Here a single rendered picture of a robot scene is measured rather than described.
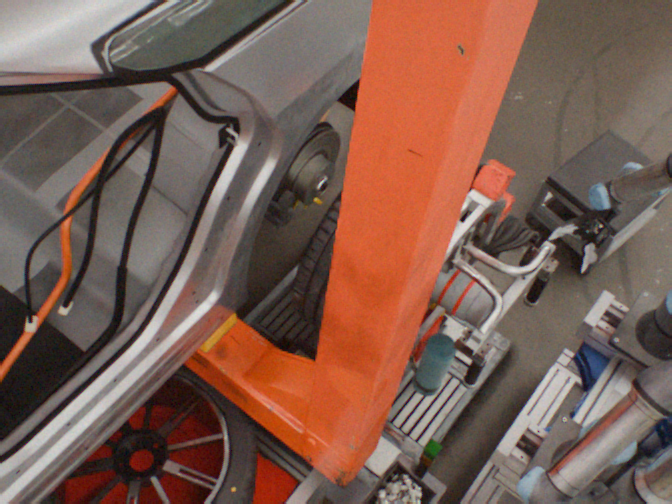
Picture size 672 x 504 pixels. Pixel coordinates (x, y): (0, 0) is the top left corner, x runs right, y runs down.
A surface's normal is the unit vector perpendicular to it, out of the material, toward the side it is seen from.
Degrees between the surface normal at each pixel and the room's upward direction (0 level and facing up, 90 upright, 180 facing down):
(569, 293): 0
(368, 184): 90
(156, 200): 6
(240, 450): 0
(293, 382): 36
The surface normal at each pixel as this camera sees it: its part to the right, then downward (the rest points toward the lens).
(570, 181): 0.09, -0.54
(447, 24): -0.61, 0.63
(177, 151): -0.47, 0.25
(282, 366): -0.39, -0.76
